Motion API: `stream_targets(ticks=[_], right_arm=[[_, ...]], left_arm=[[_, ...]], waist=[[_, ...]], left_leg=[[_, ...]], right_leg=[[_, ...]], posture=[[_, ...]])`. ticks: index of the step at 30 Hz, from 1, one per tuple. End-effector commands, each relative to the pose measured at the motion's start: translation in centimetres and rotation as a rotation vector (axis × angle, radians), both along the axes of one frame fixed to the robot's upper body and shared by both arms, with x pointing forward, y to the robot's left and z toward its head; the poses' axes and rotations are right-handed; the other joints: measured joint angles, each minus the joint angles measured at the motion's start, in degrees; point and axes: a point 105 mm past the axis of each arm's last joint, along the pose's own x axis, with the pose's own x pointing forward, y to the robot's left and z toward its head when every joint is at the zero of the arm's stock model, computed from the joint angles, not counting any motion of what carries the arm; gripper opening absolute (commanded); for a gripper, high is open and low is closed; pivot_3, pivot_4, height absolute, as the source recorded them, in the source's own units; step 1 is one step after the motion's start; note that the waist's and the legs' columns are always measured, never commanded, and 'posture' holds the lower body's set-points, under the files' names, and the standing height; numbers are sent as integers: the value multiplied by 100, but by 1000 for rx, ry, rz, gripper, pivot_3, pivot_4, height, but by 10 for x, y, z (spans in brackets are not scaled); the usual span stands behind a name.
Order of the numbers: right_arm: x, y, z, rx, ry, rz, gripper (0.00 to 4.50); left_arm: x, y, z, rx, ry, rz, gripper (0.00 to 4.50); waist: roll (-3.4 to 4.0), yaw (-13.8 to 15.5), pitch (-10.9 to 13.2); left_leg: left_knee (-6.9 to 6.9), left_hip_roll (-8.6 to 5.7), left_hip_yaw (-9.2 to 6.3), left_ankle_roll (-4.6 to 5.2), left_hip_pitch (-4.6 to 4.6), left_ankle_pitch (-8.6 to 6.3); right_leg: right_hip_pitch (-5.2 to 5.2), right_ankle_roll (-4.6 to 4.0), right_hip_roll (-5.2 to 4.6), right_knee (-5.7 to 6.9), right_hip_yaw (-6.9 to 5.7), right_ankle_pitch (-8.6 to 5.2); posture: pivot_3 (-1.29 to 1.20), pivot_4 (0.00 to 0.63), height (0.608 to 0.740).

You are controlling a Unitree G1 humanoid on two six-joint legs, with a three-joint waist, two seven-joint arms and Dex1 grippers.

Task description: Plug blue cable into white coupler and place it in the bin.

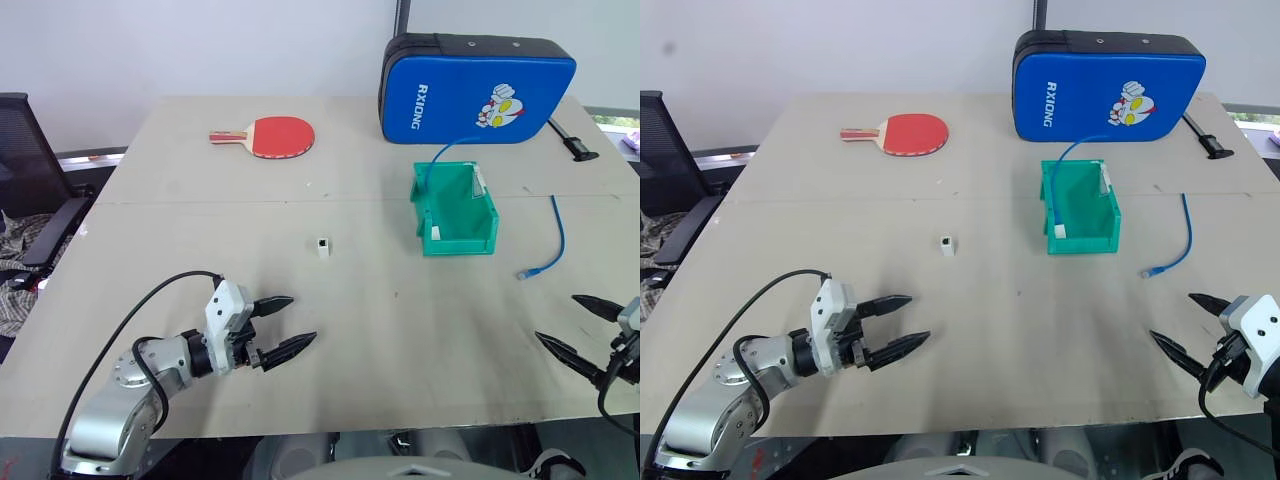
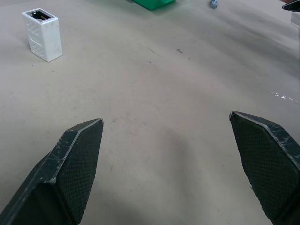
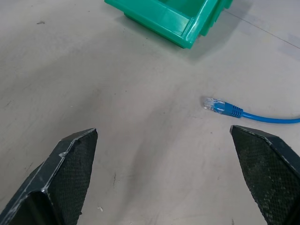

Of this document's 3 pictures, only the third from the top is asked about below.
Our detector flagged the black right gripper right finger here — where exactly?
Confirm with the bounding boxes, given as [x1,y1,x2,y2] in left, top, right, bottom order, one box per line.
[230,125,300,225]

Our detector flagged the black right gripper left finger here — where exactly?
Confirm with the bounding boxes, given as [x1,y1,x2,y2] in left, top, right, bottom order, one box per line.
[0,127,98,225]

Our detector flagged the green plastic storage bin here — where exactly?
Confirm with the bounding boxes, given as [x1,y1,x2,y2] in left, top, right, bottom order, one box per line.
[104,0,233,50]

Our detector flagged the blue Ethernet cable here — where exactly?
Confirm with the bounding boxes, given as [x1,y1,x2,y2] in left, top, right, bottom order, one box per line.
[202,96,300,124]

